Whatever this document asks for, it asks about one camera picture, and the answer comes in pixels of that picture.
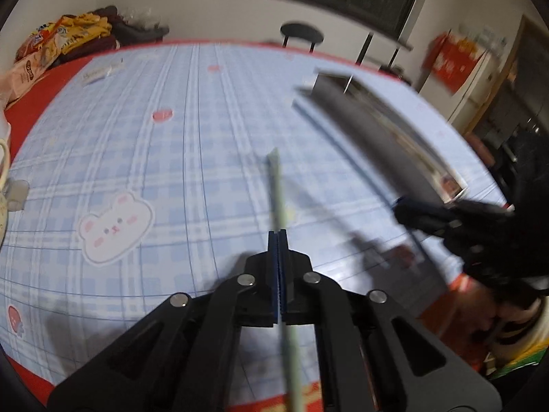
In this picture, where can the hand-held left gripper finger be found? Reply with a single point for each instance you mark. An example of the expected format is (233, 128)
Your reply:
(274, 283)
(284, 283)

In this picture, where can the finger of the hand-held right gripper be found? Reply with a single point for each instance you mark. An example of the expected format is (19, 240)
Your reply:
(484, 210)
(429, 219)

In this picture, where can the green chopsticks pair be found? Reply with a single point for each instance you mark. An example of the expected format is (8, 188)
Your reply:
(278, 197)

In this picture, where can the stainless steel utensil tray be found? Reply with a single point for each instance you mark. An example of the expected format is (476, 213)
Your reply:
(373, 137)

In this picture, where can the person's right hand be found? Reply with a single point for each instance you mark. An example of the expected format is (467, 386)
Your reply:
(484, 313)

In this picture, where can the pink round stool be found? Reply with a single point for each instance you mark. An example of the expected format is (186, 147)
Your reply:
(478, 148)

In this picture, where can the white refrigerator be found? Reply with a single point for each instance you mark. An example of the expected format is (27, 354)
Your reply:
(472, 94)

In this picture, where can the black rice cooker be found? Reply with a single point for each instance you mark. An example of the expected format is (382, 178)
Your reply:
(392, 73)

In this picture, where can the red printed bag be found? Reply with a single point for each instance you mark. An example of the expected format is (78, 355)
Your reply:
(450, 62)

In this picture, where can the clear plastic containers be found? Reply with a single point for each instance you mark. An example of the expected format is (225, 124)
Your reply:
(484, 36)

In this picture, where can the black metal rack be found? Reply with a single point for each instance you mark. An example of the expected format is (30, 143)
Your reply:
(366, 49)

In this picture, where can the black round-back chair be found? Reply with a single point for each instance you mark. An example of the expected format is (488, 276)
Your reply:
(300, 32)

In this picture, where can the clear tablecloth clip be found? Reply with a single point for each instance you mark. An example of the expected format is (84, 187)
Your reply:
(18, 193)

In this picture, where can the white paper card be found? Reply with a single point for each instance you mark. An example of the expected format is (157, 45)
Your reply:
(101, 73)

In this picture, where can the yellow-rimmed cartoon mug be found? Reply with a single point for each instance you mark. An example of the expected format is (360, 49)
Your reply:
(3, 206)

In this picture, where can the dark red cloth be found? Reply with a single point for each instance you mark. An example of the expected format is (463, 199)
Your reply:
(103, 45)

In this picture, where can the clear plastic bag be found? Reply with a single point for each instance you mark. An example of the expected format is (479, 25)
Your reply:
(146, 17)

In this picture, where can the yellow clothing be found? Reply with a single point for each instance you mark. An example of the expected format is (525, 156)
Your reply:
(85, 25)

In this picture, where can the orange snack bag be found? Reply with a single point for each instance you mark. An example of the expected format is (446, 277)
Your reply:
(38, 40)

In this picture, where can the wooden door frame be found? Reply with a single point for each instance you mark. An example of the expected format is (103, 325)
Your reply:
(510, 64)

